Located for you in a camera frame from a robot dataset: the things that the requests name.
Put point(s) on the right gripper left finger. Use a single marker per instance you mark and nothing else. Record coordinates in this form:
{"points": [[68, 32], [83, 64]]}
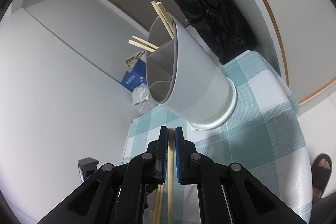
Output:
{"points": [[158, 148]]}

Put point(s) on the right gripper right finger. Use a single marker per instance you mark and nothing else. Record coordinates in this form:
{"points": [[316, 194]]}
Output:
{"points": [[183, 150]]}

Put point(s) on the grey plastic parcel bag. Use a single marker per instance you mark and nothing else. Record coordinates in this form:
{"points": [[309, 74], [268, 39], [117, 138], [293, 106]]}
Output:
{"points": [[142, 108]]}

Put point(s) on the white plastic parcel bag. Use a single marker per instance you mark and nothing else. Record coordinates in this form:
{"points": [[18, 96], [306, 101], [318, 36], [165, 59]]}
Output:
{"points": [[140, 94]]}

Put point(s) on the white utensil holder cup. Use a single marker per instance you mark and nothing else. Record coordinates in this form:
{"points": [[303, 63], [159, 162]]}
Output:
{"points": [[185, 80]]}

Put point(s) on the blue cardboard box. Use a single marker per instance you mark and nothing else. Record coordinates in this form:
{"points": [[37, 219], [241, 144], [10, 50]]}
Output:
{"points": [[136, 77]]}

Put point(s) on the teal plaid tablecloth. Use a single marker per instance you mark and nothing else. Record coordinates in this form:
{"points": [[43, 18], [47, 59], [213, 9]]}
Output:
{"points": [[262, 134]]}

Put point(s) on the black slipper with foot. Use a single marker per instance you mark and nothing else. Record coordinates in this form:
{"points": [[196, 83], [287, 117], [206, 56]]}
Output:
{"points": [[321, 172]]}

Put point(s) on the black backpack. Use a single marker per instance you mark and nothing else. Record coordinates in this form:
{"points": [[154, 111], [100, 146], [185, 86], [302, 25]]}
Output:
{"points": [[221, 25]]}

